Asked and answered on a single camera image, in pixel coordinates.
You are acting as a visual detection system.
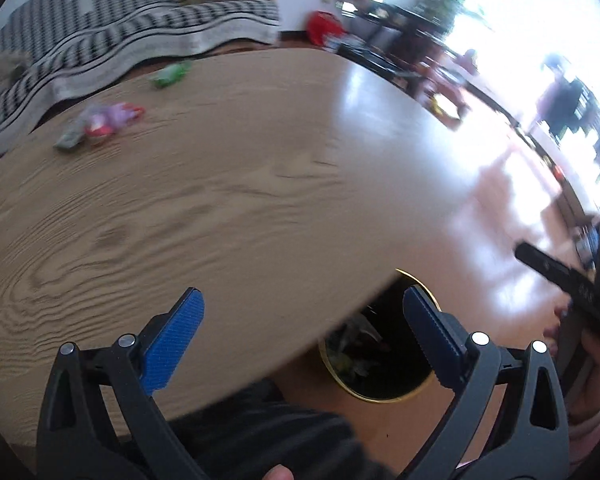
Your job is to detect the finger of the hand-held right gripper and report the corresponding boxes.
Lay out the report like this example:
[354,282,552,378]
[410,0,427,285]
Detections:
[515,241,600,333]

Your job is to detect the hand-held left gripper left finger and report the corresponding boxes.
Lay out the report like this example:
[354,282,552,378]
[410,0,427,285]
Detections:
[36,287,211,480]

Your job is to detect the black chair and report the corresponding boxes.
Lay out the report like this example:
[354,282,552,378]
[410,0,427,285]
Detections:
[337,2,476,116]

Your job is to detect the red bag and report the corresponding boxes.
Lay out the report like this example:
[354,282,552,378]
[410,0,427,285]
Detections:
[305,10,342,46]

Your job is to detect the person's right forearm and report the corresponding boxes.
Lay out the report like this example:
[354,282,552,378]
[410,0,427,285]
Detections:
[565,392,600,466]

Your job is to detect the pink patterned clothing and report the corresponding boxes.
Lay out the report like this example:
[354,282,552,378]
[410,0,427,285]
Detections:
[0,50,28,86]

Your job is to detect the person's dark trousers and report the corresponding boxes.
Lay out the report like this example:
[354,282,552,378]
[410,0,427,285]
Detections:
[167,377,396,480]

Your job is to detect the red pink packet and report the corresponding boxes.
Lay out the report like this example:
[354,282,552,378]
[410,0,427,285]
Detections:
[82,120,118,142]

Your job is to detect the green packet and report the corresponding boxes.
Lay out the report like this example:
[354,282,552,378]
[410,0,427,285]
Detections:
[150,60,195,88]

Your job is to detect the purple packet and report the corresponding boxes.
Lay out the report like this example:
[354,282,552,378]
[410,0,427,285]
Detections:
[92,102,143,128]

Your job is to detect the small grey green wrapper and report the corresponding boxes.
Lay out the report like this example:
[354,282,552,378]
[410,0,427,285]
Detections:
[54,127,86,151]

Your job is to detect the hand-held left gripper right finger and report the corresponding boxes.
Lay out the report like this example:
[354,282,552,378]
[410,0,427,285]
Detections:
[397,285,571,480]

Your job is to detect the black gold rimmed bin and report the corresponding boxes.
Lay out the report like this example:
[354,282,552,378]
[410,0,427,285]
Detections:
[319,269,443,403]

